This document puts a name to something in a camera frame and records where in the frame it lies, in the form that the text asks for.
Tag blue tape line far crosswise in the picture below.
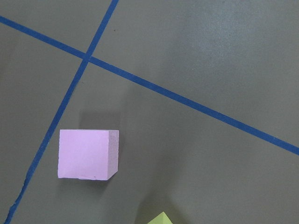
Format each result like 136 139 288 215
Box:
0 16 299 154

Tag yellow foam block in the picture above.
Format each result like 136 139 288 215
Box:
148 211 172 224

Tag light pink foam block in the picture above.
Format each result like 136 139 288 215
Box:
57 129 119 181

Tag blue tape line right lengthwise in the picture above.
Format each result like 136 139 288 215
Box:
0 0 118 224

